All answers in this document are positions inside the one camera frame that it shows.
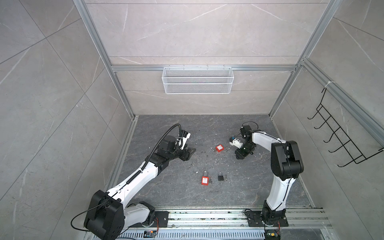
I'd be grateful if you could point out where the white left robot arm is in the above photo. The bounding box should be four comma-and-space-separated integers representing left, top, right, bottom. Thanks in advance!
81, 124, 196, 240

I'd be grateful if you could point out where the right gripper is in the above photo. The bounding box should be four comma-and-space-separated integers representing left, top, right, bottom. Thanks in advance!
234, 142, 255, 160

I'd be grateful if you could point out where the white wire mesh basket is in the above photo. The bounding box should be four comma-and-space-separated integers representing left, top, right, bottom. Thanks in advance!
162, 67, 234, 95

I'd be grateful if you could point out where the red long-shackle padlock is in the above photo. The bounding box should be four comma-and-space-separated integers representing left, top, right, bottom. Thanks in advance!
201, 171, 210, 186

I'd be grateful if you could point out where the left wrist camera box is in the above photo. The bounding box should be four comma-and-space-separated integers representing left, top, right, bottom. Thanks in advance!
178, 130, 191, 150

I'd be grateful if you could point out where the small red padlock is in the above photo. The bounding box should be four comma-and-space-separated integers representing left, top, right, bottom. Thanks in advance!
216, 145, 225, 152

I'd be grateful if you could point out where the black wire hook rack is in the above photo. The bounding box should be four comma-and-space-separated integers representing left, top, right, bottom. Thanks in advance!
307, 88, 384, 168

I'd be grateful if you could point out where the black padlock near key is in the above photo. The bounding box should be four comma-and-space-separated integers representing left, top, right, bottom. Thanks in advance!
218, 172, 225, 182

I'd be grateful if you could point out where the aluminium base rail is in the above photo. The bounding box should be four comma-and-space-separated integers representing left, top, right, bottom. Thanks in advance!
117, 206, 338, 240

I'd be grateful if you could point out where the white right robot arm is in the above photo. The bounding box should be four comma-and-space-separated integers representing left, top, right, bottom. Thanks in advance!
230, 125, 304, 227

